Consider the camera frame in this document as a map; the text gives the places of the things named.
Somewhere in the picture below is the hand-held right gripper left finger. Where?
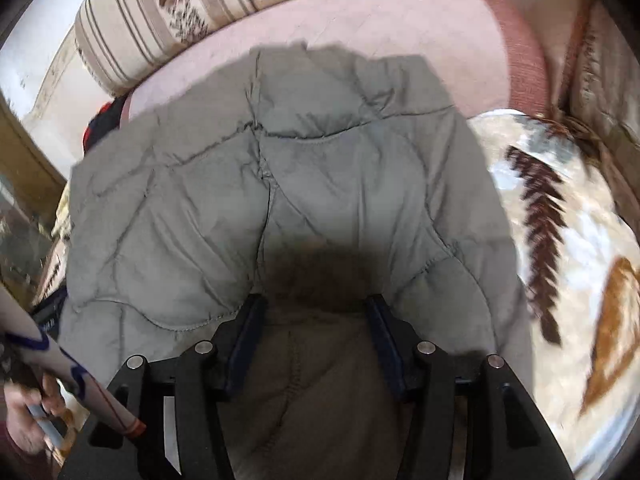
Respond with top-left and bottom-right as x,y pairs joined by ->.
57,294 -> 269,480

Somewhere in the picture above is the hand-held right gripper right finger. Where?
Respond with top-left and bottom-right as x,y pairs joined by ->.
365,294 -> 576,480

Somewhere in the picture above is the grey quilted fur-hood jacket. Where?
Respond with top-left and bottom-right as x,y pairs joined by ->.
60,42 -> 534,480

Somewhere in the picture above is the person's left hand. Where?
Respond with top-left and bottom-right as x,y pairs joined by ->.
2,374 -> 69,457

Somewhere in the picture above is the wooden glass-door cabinet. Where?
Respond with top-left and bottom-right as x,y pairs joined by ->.
0,95 -> 69,306

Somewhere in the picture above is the leaf-print fleece blanket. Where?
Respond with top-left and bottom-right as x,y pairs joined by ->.
467,107 -> 640,480

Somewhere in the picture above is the black and red clothing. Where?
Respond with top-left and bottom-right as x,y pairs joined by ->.
82,95 -> 132,157

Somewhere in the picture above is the striped beige sofa cushion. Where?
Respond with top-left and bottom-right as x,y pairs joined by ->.
75,0 -> 487,98

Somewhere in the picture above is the beige patterned sofa armrest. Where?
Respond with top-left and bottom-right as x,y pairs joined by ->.
555,0 -> 640,196

